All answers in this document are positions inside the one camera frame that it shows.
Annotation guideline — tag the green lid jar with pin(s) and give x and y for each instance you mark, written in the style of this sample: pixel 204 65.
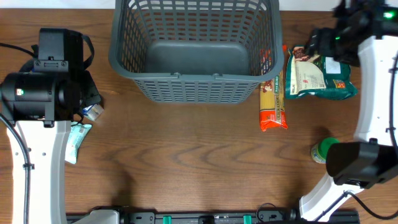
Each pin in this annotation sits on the green lid jar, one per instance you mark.
pixel 320 150

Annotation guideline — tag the light teal wrapper packet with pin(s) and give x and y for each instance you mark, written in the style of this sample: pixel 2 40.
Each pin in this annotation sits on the light teal wrapper packet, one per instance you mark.
pixel 77 134

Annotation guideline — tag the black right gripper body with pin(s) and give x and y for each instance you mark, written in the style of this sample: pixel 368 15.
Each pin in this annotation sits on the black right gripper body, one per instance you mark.
pixel 319 42

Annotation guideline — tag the green snack bag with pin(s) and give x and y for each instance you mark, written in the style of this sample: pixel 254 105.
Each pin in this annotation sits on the green snack bag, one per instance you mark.
pixel 318 76

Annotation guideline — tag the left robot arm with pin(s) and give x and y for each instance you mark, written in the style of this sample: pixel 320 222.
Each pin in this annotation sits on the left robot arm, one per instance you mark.
pixel 38 106

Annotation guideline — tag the grey plastic basket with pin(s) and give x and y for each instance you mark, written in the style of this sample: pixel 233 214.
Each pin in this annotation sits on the grey plastic basket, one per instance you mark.
pixel 197 51

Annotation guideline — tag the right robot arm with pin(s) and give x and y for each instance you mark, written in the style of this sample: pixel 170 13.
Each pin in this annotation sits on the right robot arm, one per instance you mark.
pixel 365 36

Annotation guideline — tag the spaghetti pasta packet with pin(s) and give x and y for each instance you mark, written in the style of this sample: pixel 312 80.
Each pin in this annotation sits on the spaghetti pasta packet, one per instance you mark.
pixel 271 103

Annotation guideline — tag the blue toothpaste box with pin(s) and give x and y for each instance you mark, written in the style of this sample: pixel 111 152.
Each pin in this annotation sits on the blue toothpaste box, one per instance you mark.
pixel 93 112

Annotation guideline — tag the black aluminium rail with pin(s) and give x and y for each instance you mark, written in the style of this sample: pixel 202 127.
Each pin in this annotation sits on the black aluminium rail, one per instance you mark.
pixel 268 214

